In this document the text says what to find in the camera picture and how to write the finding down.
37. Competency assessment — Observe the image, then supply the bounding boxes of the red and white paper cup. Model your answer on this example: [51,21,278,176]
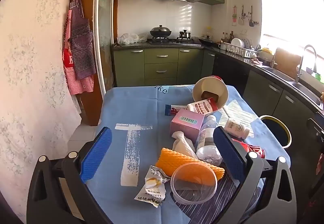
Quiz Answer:
[193,75,229,110]

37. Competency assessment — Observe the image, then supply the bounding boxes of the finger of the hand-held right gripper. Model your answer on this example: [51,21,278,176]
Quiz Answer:
[307,112,324,143]

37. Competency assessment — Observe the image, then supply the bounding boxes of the wooden cutting board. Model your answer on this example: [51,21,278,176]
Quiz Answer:
[275,47,302,79]

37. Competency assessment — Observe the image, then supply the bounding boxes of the hanging grey utensil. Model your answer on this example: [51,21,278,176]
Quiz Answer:
[248,6,255,27]

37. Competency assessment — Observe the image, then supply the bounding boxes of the white plate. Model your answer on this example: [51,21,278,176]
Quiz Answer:
[231,37,251,49]

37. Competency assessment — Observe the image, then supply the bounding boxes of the red checked apron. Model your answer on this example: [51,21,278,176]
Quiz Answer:
[62,9,95,95]

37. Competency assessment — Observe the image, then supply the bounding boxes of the steel sink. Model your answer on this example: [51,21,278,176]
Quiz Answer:
[261,66,322,105]

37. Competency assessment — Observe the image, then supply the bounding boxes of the glass sliding door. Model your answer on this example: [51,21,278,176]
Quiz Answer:
[92,0,118,98]

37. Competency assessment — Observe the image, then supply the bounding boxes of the clear plastic bottle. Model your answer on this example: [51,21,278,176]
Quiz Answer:
[196,114,223,167]

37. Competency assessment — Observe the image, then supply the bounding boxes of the dark stone countertop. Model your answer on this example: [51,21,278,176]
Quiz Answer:
[113,38,324,113]

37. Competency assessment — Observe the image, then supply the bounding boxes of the person's right hand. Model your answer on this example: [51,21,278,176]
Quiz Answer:
[316,153,324,175]

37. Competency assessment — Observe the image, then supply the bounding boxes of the blue white small carton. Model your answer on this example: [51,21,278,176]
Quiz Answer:
[165,104,189,116]

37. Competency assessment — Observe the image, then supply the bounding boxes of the clear plastic bags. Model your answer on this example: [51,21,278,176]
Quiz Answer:
[117,32,150,44]

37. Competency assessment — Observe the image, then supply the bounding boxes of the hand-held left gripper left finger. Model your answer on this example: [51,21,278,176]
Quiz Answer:
[27,126,113,224]

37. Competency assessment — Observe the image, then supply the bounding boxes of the yellow rimmed bin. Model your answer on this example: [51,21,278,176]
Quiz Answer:
[259,115,292,149]

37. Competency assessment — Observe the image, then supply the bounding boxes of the tall steel faucet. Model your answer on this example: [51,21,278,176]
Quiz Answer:
[296,44,318,83]

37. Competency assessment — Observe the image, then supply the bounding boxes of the red drink can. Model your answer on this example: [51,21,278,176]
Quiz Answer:
[231,138,266,159]

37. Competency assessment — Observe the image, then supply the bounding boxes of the white snack wrapper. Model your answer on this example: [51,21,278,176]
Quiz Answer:
[134,165,172,208]

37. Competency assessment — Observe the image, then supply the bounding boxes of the dark green base cabinet run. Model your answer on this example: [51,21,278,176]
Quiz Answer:
[202,49,324,143]

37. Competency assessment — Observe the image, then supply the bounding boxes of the white pill bottle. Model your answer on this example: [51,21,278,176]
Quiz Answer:
[224,118,250,138]

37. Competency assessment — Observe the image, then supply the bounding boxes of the white and red carton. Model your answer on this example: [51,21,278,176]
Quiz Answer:
[187,98,218,115]

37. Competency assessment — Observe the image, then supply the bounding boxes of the purple checked apron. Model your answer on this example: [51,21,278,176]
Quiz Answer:
[69,0,97,80]

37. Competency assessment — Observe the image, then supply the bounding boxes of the black gas stove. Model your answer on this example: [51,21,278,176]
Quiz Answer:
[147,37,195,44]

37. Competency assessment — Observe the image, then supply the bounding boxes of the orange foam net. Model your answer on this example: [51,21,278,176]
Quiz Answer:
[155,148,225,186]

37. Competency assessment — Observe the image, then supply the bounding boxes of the black frying pan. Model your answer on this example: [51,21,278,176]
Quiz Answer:
[198,35,218,46]

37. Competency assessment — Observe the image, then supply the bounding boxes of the white dish rack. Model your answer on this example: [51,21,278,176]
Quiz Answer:
[224,42,257,59]

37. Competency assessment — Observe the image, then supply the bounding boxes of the black wok with lid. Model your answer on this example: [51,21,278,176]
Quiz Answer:
[149,25,173,38]

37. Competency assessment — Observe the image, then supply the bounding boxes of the pink cardboard box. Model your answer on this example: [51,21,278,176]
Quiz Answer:
[169,109,205,141]

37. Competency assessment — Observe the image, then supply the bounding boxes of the white tissue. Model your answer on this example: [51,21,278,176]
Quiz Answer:
[172,131,198,160]

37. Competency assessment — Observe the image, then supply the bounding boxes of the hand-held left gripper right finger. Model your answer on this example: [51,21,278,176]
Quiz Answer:
[213,126,297,224]

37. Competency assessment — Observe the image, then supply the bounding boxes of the green base cabinet with drawers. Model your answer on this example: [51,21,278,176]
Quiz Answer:
[113,48,204,87]

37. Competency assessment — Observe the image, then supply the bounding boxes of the blue star print tablecloth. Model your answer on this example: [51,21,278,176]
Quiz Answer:
[76,84,291,224]

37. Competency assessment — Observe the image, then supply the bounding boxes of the clear plastic cup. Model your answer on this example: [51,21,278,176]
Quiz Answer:
[170,162,218,205]

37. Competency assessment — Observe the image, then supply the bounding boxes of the brown packet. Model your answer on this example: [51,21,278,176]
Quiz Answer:
[201,91,220,103]

